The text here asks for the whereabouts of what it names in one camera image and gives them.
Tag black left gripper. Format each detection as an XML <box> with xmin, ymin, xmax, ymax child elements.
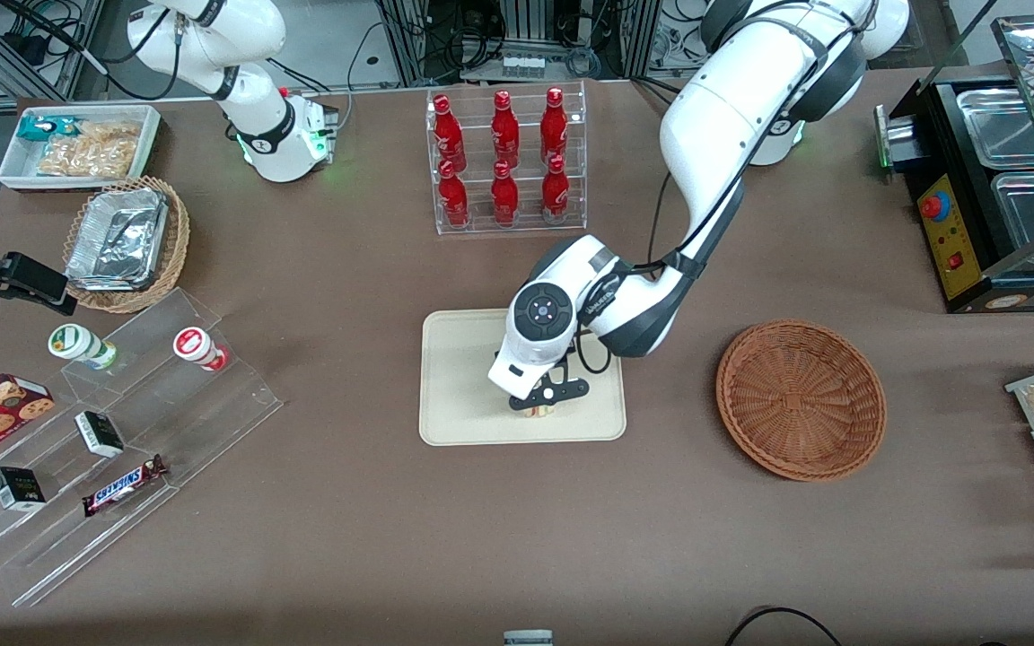
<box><xmin>510</xmin><ymin>359</ymin><xmax>590</xmax><ymax>414</ymax></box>

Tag beige rectangular tray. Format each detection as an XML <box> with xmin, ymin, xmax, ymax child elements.
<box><xmin>418</xmin><ymin>305</ymin><xmax>627</xmax><ymax>447</ymax></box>

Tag oval tan wicker basket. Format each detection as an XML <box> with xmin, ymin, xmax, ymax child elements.
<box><xmin>62</xmin><ymin>176</ymin><xmax>191</xmax><ymax>315</ymax></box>

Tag round brown wicker basket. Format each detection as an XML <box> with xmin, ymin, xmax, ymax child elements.
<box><xmin>715</xmin><ymin>319</ymin><xmax>888</xmax><ymax>484</ymax></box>

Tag green lid yogurt cup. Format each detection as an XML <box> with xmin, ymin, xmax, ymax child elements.
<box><xmin>48</xmin><ymin>323</ymin><xmax>118</xmax><ymax>371</ymax></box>

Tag stacked aluminium foil containers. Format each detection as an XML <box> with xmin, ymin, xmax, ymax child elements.
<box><xmin>66</xmin><ymin>187</ymin><xmax>170</xmax><ymax>292</ymax></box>

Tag white rectangular snack bin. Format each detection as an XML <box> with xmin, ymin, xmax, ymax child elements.
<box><xmin>0</xmin><ymin>104</ymin><xmax>162</xmax><ymax>194</ymax></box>

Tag clear bag of crackers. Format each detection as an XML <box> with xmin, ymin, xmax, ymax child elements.
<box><xmin>37</xmin><ymin>121</ymin><xmax>143</xmax><ymax>179</ymax></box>

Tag teal snack packet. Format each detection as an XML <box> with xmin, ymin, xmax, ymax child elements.
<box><xmin>16</xmin><ymin>115</ymin><xmax>83</xmax><ymax>144</ymax></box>

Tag small black white box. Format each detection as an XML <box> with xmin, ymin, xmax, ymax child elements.
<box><xmin>74</xmin><ymin>411</ymin><xmax>126</xmax><ymax>458</ymax></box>
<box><xmin>0</xmin><ymin>467</ymin><xmax>47</xmax><ymax>512</ymax></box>

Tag red lid yogurt cup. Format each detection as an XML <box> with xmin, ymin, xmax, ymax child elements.
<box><xmin>172</xmin><ymin>327</ymin><xmax>229</xmax><ymax>372</ymax></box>

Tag clear acrylic bottle rack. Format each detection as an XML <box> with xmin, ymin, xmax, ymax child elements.
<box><xmin>425</xmin><ymin>81</ymin><xmax>588</xmax><ymax>236</ymax></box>

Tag red cola bottle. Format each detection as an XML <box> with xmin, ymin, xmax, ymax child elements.
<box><xmin>491</xmin><ymin>160</ymin><xmax>520</xmax><ymax>225</ymax></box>
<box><xmin>432</xmin><ymin>94</ymin><xmax>467</xmax><ymax>173</ymax></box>
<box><xmin>541</xmin><ymin>154</ymin><xmax>571</xmax><ymax>223</ymax></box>
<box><xmin>438</xmin><ymin>160</ymin><xmax>469</xmax><ymax>227</ymax></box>
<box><xmin>492</xmin><ymin>90</ymin><xmax>521</xmax><ymax>170</ymax></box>
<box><xmin>541</xmin><ymin>87</ymin><xmax>569</xmax><ymax>165</ymax></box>

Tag clear acrylic stepped display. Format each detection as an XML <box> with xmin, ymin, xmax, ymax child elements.
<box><xmin>0</xmin><ymin>287</ymin><xmax>285</xmax><ymax>609</ymax></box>

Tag Snickers chocolate bar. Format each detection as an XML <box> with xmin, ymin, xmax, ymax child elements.
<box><xmin>82</xmin><ymin>455</ymin><xmax>168</xmax><ymax>518</ymax></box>

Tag aluminium equipment rack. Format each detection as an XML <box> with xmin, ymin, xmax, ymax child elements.
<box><xmin>378</xmin><ymin>0</ymin><xmax>662</xmax><ymax>83</ymax></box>

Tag black food warmer cabinet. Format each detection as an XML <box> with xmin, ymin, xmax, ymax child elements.
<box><xmin>876</xmin><ymin>13</ymin><xmax>1034</xmax><ymax>315</ymax></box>

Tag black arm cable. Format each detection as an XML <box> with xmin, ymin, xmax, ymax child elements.
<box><xmin>571</xmin><ymin>166</ymin><xmax>751</xmax><ymax>376</ymax></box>

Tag black looped floor cable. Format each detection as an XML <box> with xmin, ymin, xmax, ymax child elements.
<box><xmin>723</xmin><ymin>607</ymin><xmax>846</xmax><ymax>646</ymax></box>

